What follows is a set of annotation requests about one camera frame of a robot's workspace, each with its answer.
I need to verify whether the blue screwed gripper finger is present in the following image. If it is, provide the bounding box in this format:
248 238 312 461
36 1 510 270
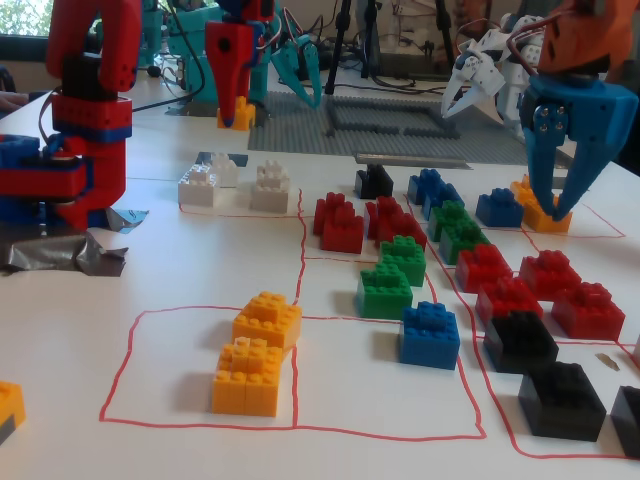
522 92 574 222

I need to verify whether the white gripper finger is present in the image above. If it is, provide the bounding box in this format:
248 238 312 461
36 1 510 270
441 79 467 120
452 84 485 117

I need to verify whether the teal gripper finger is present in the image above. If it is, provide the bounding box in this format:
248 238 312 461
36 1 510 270
271 42 321 110
298 39 325 101

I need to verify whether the red blue gripper body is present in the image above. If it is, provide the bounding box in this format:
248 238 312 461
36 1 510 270
214 0 277 67

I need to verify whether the blue plain gripper finger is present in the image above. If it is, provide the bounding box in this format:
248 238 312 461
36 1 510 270
555 134 624 221

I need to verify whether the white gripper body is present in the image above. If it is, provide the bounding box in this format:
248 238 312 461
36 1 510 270
448 28 507 97

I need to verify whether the red blue fixed gripper finger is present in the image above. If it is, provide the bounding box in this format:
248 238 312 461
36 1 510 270
204 20 253 129

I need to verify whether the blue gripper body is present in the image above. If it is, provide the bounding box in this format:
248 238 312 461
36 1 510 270
518 73 640 151

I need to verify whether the yellow lego block grey patch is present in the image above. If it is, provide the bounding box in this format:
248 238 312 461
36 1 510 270
0 380 27 446
216 96 257 132

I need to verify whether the blue lego block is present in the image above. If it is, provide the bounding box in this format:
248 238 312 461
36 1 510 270
398 300 461 371
407 168 444 206
422 182 466 221
474 187 525 230

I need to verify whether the red lego block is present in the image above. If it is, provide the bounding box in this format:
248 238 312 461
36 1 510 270
551 282 627 342
313 191 351 236
364 195 406 240
474 276 544 326
375 209 429 251
518 249 584 301
454 243 514 295
321 204 365 255

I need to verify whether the green lego block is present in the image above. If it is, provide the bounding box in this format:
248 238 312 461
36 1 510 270
355 262 415 321
378 234 426 289
427 199 476 241
438 223 489 266

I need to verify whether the black lego block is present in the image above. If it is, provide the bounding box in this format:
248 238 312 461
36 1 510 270
518 360 608 443
354 163 395 199
610 384 640 460
483 309 560 375

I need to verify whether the black stand pole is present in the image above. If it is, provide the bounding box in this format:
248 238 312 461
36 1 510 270
433 0 454 69

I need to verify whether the black tripod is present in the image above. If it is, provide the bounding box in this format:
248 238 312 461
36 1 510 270
323 0 385 97

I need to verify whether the grey lego baseplate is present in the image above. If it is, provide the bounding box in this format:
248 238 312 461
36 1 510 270
248 91 574 164

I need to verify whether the long grey tape strip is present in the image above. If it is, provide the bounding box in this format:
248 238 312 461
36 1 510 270
353 152 472 171

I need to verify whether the long black cable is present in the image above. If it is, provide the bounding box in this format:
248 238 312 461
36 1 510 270
130 7 207 112

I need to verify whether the dark red servo cable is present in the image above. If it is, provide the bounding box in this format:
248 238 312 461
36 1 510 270
504 12 569 79

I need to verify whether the dark grey brick frame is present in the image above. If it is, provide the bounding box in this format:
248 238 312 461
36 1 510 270
323 96 462 140

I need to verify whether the black cable bundle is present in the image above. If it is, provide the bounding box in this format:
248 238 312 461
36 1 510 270
364 69 449 96

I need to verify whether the black white red arm cable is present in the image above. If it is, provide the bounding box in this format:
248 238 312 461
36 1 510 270
38 88 64 151

